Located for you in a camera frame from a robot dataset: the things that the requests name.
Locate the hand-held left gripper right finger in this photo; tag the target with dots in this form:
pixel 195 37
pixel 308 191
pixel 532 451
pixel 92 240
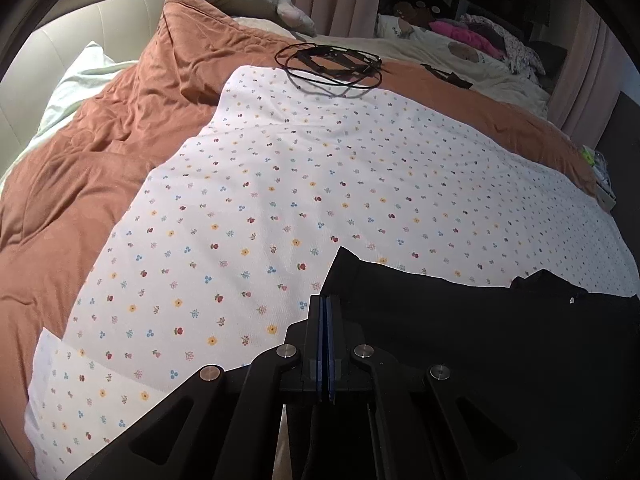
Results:
pixel 334 345

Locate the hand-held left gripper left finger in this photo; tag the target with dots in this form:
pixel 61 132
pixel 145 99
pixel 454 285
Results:
pixel 320 345

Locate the black jacket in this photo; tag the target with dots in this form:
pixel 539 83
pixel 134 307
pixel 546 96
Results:
pixel 475 320

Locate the white floral bed sheet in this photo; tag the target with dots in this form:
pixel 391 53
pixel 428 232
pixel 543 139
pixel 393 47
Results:
pixel 275 185

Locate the orange quilt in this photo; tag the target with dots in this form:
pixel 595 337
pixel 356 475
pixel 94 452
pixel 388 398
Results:
pixel 100 160

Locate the white nightstand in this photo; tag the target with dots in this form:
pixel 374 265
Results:
pixel 607 195

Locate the yellow-green small item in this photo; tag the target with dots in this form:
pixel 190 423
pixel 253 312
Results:
pixel 590 156

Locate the pink cloth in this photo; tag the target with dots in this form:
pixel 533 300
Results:
pixel 460 35

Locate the brown plush toy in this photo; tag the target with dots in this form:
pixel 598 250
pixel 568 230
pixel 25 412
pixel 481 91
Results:
pixel 415 10

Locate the white patterned cloth pile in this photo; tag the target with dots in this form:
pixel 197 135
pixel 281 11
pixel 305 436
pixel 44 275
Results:
pixel 520 50

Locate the pale green pillow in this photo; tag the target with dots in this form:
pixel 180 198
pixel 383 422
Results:
pixel 75 80

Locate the cream padded headboard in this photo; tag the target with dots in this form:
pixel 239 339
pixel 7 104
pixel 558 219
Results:
pixel 65 40

